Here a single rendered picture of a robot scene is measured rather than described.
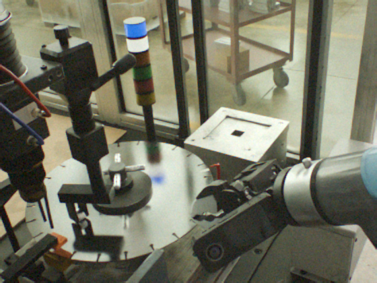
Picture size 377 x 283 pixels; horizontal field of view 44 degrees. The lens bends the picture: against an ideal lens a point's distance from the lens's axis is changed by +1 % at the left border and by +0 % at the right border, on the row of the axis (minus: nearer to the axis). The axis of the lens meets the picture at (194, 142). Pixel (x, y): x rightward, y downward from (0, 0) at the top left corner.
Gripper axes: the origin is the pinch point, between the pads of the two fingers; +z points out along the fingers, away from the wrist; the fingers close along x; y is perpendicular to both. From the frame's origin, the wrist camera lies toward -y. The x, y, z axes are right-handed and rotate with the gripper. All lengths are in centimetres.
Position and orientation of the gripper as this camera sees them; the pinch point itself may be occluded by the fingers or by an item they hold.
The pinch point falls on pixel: (192, 217)
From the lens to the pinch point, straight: 70.0
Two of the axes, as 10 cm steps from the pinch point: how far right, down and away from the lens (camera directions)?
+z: -5.7, 2.0, 7.9
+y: 6.7, -4.4, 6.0
